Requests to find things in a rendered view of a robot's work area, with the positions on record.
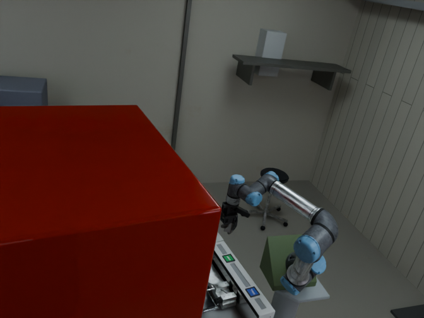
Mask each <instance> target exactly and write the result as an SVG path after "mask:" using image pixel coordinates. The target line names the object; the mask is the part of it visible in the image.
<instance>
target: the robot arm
mask: <svg viewBox="0 0 424 318"><path fill-rule="evenodd" d="M244 180H245V179H244V177H243V176H241V175H237V174H235V175H232V176H231V177H230V181H229V186H228V192H227V198H226V201H225V202H223V203H222V207H221V216H220V220H221V221H222V223H223V224H222V225H221V228H224V232H227V234H231V233H232V232H233V231H234V230H235V228H236V227H237V222H238V214H237V213H239V214H241V215H243V216H245V217H246V218H248V217H249V216H250V214H249V212H248V211H247V210H245V209H243V208H241V207H240V206H239V203H240V198H241V199H242V200H244V201H245V202H246V203H247V204H250V205H251V206H257V205H259V203H260V202H261V201H262V195H263V194H264V193H265V192H267V191H268V192H269V193H271V194H272V195H273V196H275V197H277V198H278V199H279V200H280V201H282V202H283V203H285V204H286V205H288V206H289V207H291V208H292V209H293V210H295V211H296V212H297V213H299V214H300V215H302V216H303V217H304V218H306V219H308V220H309V221H310V224H311V227H310V228H309V229H308V230H307V231H306V232H305V233H304V234H302V235H301V236H300V237H299V238H297V240H296V241H295V243H294V245H293V249H294V252H292V253H290V254H289V255H288V257H287V258H286V263H285V264H286V270H287V272H286V273H285V274H284V275H283V276H282V277H281V279H280V281H281V284H282V285H283V286H284V287H285V289H286V290H287V291H288V292H290V293H291V294H292V295H298V294H299V293H300V292H301V291H302V290H303V289H304V288H305V287H306V286H307V285H308V284H309V283H310V282H311V280H312V279H313V278H314V277H315V276H316V275H317V274H321V273H323V272H324V271H325V270H326V260H325V258H324V256H323V253H324V252H325V251H326V250H327V249H328V248H329V247H330V246H331V245H332V244H333V243H334V242H335V241H336V239H337V237H338V225H337V223H336V221H335V219H334V218H333V216H332V215H331V214H330V213H329V212H328V211H326V210H325V209H324V208H318V207H317V206H315V205H314V204H312V203H311V202H309V201H308V200H306V199H305V198H303V197H302V196H300V195H299V194H297V193H296V192H294V191H293V190H291V189H290V188H288V187H287V186H286V185H284V184H282V183H281V182H280V181H279V177H278V175H276V173H275V172H273V171H269V172H268V173H266V174H264V175H263V176H262V177H261V178H260V179H258V180H257V181H255V182H254V183H253V184H252V185H250V186H248V185H247V184H245V183H244V182H245V181H244Z"/></svg>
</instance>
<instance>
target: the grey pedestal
mask: <svg viewBox="0 0 424 318"><path fill-rule="evenodd" d="M316 279H317V278H316ZM329 297H330V296H329V294H328V293H327V291H326V290H325V289H324V287H323V286H322V285H321V283H320V282H319V280H318V279H317V283H316V285H315V286H310V287H305V288H304V289H303V290H302V291H301V292H300V293H299V294H298V295H292V294H291V293H290V292H288V291H287V290H276V291H274V295H273V299H272V302H271V306H272V307H273V309H274V310H275V313H274V317H273V318H295V315H296V313H297V310H298V306H299V304H300V303H302V302H310V301H315V300H323V299H328V298H329Z"/></svg>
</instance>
